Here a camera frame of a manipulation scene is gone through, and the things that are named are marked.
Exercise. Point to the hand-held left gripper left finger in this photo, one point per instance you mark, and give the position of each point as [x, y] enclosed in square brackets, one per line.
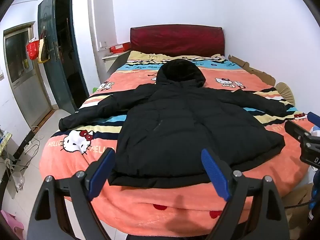
[98, 180]

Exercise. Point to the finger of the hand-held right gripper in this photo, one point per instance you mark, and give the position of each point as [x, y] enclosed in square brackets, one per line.
[296, 130]
[313, 118]

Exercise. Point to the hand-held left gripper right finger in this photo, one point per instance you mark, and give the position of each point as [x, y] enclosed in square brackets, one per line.
[215, 172]

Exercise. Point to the black hooded padded jacket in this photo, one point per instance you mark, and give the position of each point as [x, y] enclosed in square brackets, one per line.
[185, 130]

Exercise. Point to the woven straw hand fan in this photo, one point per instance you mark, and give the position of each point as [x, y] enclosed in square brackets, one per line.
[286, 91]

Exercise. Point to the blue and white object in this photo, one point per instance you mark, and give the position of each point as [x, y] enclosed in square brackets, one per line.
[314, 192]

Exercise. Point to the brown cardboard box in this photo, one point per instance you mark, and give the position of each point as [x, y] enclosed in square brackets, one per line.
[298, 205]

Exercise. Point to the orange striped cartoon blanket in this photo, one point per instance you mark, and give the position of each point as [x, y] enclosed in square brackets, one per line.
[155, 205]

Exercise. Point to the flat brown cardboard sheet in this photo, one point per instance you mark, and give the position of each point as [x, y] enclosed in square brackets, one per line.
[252, 70]

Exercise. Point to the pink plastic stool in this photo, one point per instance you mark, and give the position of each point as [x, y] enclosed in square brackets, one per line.
[12, 223]

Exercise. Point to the white bedside ledge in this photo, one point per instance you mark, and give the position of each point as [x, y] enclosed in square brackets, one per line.
[113, 61]

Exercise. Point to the grey metal framed glass door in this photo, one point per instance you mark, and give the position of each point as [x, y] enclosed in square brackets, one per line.
[23, 72]

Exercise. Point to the dark green door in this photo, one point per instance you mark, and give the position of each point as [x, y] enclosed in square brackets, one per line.
[53, 55]

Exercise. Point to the red cardboard box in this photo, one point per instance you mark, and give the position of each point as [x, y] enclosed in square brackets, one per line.
[120, 47]

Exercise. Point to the dark red bed headboard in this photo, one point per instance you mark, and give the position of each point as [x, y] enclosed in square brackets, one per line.
[176, 40]

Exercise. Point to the yellow and dark hanging bag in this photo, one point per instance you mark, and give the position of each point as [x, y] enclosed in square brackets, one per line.
[43, 50]

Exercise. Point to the red plastic bag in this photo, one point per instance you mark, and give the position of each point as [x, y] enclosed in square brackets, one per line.
[33, 49]

